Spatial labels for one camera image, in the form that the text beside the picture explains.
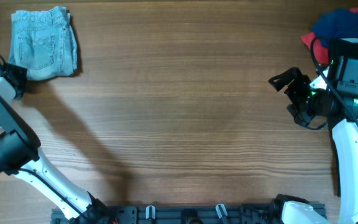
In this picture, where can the light blue denim shorts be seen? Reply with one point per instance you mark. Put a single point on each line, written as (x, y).
(44, 43)

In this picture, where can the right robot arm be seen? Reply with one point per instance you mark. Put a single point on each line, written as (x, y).
(341, 77)

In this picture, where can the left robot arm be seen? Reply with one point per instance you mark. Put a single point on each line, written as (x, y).
(21, 156)

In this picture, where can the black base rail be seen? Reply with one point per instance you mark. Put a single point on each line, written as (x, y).
(244, 214)

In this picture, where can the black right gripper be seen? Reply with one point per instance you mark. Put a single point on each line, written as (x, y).
(301, 82)

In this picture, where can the blue garment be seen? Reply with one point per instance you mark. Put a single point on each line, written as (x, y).
(339, 24)

